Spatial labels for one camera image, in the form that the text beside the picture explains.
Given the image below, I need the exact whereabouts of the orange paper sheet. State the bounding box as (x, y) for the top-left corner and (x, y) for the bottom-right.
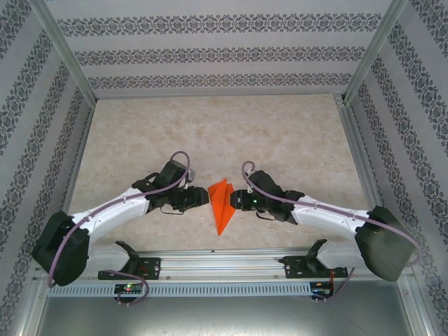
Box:
(207, 178), (236, 237)

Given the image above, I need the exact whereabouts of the grey sheet metal panel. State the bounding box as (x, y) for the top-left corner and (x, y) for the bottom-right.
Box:
(36, 296), (430, 336)

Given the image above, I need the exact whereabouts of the circuit board with green light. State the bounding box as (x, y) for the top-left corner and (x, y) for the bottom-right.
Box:
(114, 283), (144, 294)

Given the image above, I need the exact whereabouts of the thin black left gripper cable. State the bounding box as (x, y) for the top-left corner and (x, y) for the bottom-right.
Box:
(158, 205), (187, 216)

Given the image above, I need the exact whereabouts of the aluminium mounting rail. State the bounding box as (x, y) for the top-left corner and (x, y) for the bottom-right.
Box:
(33, 246), (410, 282)

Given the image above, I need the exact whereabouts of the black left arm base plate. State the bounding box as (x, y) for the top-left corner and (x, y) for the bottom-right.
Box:
(97, 257), (162, 281)

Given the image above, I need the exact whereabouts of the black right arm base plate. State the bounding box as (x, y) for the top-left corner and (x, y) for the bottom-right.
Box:
(281, 254), (351, 280)

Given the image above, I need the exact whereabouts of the slotted grey cable duct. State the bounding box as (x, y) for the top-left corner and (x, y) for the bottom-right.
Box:
(47, 282), (313, 298)

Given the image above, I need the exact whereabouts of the aluminium side rail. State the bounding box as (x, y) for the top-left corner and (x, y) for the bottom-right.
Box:
(334, 92), (400, 253)
(47, 99), (97, 256)

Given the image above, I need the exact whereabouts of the aluminium frame post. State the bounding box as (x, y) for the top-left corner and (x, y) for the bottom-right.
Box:
(342, 0), (410, 104)
(30, 0), (98, 103)

